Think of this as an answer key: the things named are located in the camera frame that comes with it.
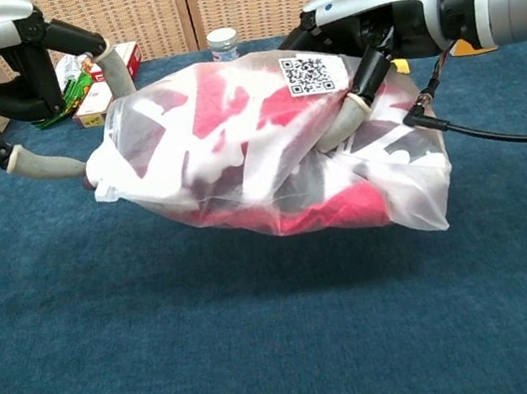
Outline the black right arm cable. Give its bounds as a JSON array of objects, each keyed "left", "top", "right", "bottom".
[{"left": 390, "top": 29, "right": 527, "bottom": 167}]

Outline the dark teal carpet tabletop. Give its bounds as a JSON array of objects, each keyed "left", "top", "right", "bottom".
[{"left": 0, "top": 0, "right": 527, "bottom": 394}]

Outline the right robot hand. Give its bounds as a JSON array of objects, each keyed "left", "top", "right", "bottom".
[{"left": 269, "top": 0, "right": 470, "bottom": 158}]

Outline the bagged red white garment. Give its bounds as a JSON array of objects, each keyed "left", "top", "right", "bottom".
[{"left": 70, "top": 22, "right": 463, "bottom": 288}]

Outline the large red white box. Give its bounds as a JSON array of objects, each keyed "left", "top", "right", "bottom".
[{"left": 84, "top": 40, "right": 146, "bottom": 88}]

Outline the small red white box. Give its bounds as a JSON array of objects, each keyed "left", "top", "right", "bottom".
[{"left": 67, "top": 79, "right": 119, "bottom": 133}]

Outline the small white jar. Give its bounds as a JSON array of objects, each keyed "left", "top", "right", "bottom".
[{"left": 205, "top": 26, "right": 243, "bottom": 65}]

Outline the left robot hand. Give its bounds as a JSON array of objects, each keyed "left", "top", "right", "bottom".
[{"left": 0, "top": 0, "right": 146, "bottom": 193}]

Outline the red white printed clothing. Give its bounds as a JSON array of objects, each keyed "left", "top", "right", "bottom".
[{"left": 102, "top": 28, "right": 455, "bottom": 269}]

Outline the orange beige carton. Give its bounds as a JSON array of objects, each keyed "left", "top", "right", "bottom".
[{"left": 430, "top": 0, "right": 498, "bottom": 61}]

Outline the green snack packet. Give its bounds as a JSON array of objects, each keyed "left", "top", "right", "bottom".
[{"left": 23, "top": 51, "right": 105, "bottom": 131}]

